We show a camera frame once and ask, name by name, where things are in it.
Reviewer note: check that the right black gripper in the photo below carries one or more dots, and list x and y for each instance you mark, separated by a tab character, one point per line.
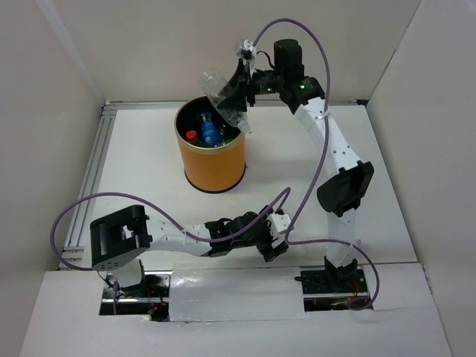
234	91

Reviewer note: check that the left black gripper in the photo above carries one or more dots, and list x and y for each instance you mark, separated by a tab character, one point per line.
269	239

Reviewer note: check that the clear bottle white-blue cap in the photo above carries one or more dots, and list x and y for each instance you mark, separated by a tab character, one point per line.
226	100

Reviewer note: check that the blue label clear bottle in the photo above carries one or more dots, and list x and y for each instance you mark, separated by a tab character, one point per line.
210	134

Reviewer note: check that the red label clear bottle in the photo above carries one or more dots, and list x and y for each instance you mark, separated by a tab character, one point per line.
192	138

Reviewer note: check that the small green bottle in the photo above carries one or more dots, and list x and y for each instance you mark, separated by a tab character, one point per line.
229	134

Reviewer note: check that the clear crushed label-less bottle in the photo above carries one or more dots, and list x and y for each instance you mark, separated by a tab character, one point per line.
317	251

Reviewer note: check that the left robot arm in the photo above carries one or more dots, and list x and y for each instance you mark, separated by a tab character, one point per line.
118	239

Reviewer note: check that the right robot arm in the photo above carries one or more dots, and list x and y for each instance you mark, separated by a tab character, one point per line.
348	177

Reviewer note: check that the orange cylindrical bin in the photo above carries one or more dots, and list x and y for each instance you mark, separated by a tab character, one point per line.
208	169

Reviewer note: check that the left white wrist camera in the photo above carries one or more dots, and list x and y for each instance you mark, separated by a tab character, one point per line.
279	223

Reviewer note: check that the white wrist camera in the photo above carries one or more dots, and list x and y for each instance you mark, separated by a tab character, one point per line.
246	50
279	223

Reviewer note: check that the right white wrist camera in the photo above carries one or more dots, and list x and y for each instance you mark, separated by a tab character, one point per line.
246	50

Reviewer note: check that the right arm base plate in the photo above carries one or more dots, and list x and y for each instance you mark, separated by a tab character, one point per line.
319	295

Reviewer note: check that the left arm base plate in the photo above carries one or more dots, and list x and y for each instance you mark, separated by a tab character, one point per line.
150	299

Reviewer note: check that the aluminium frame rail left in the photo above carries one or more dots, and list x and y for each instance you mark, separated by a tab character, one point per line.
75	244

